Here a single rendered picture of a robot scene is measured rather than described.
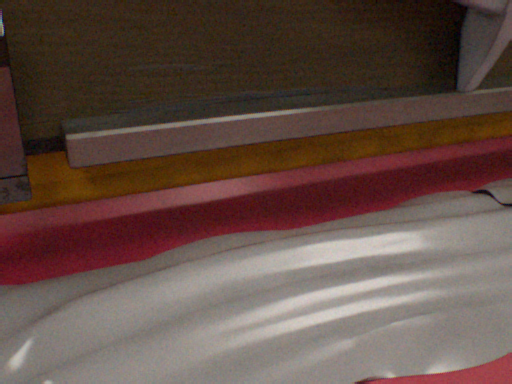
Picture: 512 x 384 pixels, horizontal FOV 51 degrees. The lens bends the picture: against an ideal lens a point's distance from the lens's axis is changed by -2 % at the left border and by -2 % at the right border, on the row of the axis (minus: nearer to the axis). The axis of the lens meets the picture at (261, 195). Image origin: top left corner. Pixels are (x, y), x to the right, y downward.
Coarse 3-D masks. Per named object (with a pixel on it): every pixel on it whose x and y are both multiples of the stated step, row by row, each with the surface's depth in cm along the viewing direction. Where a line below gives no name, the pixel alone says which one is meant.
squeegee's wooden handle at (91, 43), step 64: (0, 0) 14; (64, 0) 14; (128, 0) 15; (192, 0) 16; (256, 0) 16; (320, 0) 17; (384, 0) 18; (448, 0) 19; (64, 64) 15; (128, 64) 16; (192, 64) 17; (256, 64) 17; (320, 64) 18; (384, 64) 19; (448, 64) 21
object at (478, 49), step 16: (464, 0) 17; (480, 0) 17; (496, 0) 17; (480, 16) 18; (496, 16) 18; (464, 32) 19; (480, 32) 18; (496, 32) 18; (464, 48) 19; (480, 48) 19; (496, 48) 18; (464, 64) 19; (480, 64) 19; (464, 80) 20; (480, 80) 20
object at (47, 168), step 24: (456, 120) 24; (480, 120) 24; (264, 144) 20; (288, 144) 21; (312, 144) 21; (48, 168) 17; (72, 168) 17; (96, 168) 18; (120, 168) 18; (144, 168) 19
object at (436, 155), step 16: (464, 144) 26; (480, 144) 26; (496, 144) 26; (432, 160) 24; (448, 160) 24; (464, 160) 24; (480, 160) 24; (496, 160) 25; (448, 176) 23; (464, 176) 23; (480, 176) 23; (496, 176) 23; (480, 192) 22
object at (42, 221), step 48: (192, 192) 21; (240, 192) 21; (288, 192) 21; (336, 192) 21; (384, 192) 21; (432, 192) 21; (0, 240) 17; (48, 240) 17; (96, 240) 17; (144, 240) 18; (192, 240) 18
